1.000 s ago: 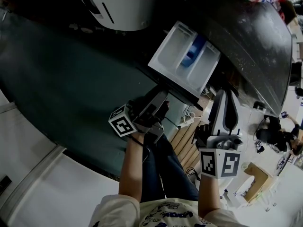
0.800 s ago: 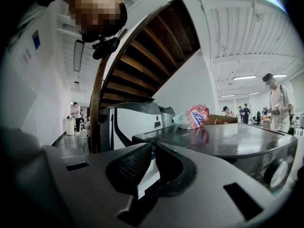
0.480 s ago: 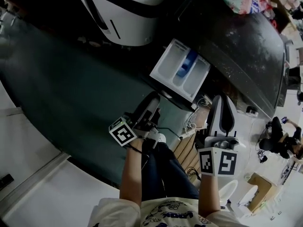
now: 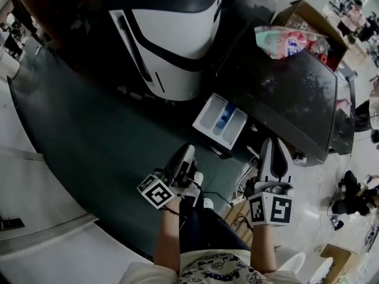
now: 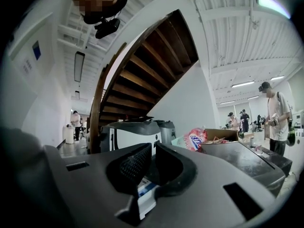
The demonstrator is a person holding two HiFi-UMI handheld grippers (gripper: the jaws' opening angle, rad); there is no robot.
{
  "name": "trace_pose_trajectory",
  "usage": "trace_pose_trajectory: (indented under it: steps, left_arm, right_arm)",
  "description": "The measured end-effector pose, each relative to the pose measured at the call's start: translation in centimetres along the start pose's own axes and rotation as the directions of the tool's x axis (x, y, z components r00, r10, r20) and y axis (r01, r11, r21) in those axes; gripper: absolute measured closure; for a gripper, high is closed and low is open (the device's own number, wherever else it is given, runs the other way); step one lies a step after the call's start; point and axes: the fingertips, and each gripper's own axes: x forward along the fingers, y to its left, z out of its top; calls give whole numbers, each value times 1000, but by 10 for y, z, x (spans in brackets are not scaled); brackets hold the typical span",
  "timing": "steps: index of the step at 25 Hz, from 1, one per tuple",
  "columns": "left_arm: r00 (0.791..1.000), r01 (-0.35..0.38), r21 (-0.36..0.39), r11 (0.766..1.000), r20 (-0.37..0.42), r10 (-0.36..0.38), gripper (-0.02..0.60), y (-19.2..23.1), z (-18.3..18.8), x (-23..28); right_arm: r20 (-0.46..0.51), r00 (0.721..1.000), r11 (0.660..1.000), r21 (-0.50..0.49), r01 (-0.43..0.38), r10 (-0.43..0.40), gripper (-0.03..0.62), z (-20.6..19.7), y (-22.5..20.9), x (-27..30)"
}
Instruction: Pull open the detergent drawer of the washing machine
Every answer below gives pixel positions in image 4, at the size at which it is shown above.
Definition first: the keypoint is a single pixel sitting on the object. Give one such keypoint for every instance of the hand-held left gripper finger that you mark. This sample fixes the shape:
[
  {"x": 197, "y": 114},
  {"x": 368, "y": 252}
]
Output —
[
  {"x": 177, "y": 158},
  {"x": 190, "y": 160}
]

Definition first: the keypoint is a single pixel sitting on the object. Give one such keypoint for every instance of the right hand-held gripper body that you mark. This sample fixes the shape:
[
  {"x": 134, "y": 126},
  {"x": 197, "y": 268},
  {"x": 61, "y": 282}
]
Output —
[{"x": 275, "y": 209}]

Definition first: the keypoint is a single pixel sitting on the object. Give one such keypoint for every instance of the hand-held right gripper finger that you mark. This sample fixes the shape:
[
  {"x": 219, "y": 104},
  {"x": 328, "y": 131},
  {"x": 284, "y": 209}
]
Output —
[
  {"x": 286, "y": 167},
  {"x": 266, "y": 164}
]

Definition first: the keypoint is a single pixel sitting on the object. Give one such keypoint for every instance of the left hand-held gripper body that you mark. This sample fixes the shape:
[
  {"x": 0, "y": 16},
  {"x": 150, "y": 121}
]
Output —
[{"x": 155, "y": 192}]

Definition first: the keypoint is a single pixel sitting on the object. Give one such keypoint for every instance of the white detergent drawer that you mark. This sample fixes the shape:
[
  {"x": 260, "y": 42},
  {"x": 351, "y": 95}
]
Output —
[{"x": 219, "y": 123}]

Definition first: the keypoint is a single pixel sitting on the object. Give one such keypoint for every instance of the person's right forearm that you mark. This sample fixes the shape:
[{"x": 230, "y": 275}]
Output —
[{"x": 263, "y": 247}]

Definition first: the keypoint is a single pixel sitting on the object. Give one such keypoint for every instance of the person's left forearm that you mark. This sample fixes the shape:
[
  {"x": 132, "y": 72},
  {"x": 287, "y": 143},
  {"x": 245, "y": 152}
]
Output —
[{"x": 168, "y": 238}]

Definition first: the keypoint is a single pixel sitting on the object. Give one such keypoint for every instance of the small cardboard box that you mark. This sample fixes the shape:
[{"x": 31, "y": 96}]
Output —
[{"x": 343, "y": 259}]

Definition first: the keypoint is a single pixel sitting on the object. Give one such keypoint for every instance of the person's left hand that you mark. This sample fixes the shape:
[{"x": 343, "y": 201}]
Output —
[{"x": 189, "y": 180}]

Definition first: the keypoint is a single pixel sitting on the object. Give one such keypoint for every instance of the person's right hand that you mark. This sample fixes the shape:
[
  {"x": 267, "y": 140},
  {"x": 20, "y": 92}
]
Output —
[{"x": 250, "y": 188}]

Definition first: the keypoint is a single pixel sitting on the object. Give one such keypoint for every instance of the small white device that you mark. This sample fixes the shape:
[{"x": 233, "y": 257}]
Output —
[{"x": 299, "y": 159}]

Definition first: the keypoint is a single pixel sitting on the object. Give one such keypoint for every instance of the person's left white shoe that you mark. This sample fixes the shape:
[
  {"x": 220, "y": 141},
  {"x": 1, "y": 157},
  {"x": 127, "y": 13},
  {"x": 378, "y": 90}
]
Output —
[{"x": 199, "y": 178}]

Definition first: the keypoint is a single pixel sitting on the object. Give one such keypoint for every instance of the person's white shoe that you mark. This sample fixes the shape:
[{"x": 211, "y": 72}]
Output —
[
  {"x": 208, "y": 203},
  {"x": 199, "y": 178}
]

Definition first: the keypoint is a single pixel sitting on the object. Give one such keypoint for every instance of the wooden pallet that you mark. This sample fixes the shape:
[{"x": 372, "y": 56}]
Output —
[{"x": 237, "y": 217}]

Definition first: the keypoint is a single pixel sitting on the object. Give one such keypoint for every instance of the person's right white shoe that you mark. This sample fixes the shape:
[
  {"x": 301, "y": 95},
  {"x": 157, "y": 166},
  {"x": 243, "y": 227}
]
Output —
[{"x": 208, "y": 203}]

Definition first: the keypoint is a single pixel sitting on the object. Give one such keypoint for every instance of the person's blue jeans legs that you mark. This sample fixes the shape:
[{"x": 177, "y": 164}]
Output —
[{"x": 216, "y": 229}]

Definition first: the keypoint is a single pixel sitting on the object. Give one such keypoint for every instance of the black washing machine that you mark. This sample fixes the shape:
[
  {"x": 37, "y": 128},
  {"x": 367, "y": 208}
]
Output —
[{"x": 290, "y": 99}]

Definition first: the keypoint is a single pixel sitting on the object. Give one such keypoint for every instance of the dark green floor mat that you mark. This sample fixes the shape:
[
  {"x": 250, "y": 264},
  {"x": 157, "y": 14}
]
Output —
[{"x": 89, "y": 146}]

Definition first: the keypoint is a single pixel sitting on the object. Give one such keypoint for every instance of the person's white printed shirt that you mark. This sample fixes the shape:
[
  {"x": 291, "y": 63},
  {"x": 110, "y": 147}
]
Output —
[{"x": 213, "y": 269}]

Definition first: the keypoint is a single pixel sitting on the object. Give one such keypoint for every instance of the white and black appliance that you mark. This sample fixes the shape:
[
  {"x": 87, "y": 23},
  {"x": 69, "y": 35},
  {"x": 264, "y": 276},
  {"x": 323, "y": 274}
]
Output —
[{"x": 177, "y": 52}]

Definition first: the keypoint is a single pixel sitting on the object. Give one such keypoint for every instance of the colourful plastic bag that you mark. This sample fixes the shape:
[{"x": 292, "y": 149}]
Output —
[{"x": 281, "y": 43}]

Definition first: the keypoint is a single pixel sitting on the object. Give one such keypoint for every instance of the black floor socket panel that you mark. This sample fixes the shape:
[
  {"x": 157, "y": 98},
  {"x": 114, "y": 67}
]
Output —
[{"x": 12, "y": 223}]

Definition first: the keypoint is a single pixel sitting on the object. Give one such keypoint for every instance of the brown cardboard box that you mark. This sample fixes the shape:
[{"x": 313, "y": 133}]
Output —
[{"x": 316, "y": 19}]

